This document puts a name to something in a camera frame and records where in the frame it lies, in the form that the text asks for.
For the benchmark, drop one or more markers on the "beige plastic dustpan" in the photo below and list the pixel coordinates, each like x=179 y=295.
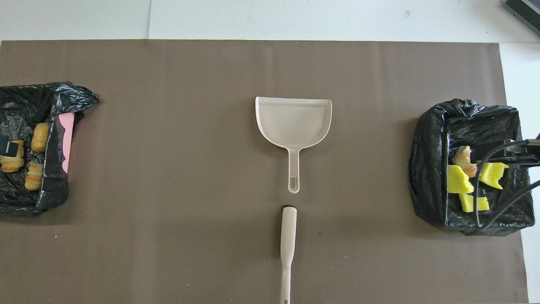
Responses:
x=293 y=120

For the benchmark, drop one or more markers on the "yellow sponge piece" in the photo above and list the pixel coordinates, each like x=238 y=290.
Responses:
x=457 y=181
x=493 y=175
x=469 y=204

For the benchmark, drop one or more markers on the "brown paper table mat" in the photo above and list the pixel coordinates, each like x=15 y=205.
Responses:
x=270 y=55

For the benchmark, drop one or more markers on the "brown peanut shaped bread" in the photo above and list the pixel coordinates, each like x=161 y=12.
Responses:
x=40 y=137

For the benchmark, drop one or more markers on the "pink plastic bin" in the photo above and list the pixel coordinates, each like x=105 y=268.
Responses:
x=66 y=143

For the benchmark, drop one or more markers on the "dark grey ribbed device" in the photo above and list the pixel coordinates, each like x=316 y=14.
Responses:
x=527 y=10

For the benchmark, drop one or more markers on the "pale green bread piece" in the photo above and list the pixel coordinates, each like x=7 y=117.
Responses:
x=33 y=176

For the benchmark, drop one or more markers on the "black plastic trash bag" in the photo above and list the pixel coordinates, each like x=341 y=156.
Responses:
x=430 y=190
x=25 y=101

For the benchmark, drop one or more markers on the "striped orange bread piece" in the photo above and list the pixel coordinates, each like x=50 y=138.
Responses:
x=463 y=158
x=12 y=162

